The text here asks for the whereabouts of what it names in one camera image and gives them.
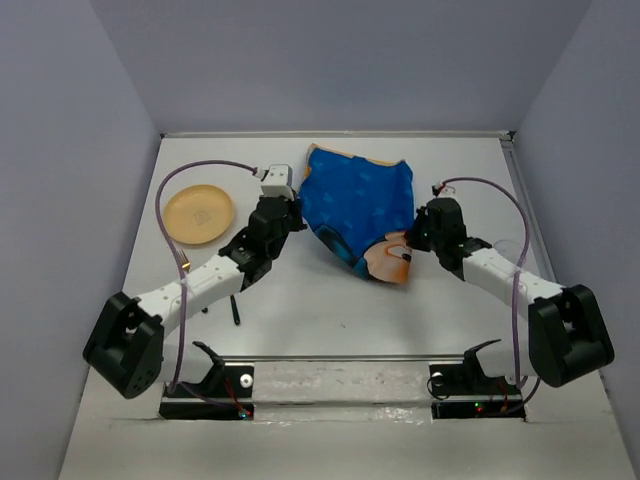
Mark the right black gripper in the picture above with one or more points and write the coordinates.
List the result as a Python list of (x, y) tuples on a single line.
[(412, 233)]

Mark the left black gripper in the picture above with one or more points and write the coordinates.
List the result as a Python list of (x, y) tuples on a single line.
[(294, 208)]

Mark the blue cartoon placemat cloth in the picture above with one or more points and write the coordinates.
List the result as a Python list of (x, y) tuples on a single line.
[(360, 209)]

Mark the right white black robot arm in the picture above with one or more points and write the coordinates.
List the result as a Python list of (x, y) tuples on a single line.
[(566, 334)]

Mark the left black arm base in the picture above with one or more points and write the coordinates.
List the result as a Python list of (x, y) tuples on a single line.
[(210, 388)]

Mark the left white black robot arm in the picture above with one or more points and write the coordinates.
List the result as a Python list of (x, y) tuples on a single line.
[(126, 345)]

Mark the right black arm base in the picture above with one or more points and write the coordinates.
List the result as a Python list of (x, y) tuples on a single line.
[(463, 391)]

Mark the clear plastic cup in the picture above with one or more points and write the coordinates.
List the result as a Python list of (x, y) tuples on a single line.
[(509, 249)]

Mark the tan round plate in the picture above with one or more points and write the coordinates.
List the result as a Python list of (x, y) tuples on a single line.
[(198, 214)]

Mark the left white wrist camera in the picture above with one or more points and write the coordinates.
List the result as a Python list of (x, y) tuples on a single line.
[(276, 181)]

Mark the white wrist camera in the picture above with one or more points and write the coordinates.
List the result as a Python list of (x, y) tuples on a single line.
[(442, 190), (276, 181)]

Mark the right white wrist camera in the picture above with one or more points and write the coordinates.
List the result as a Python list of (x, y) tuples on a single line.
[(442, 190)]

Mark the metal table edge rail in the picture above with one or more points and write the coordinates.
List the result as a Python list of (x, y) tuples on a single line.
[(499, 134)]

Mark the gold fork dark handle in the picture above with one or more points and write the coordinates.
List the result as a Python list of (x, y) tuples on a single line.
[(183, 261)]

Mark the gold knife dark handle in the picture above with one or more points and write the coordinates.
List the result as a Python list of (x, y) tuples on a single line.
[(235, 311)]

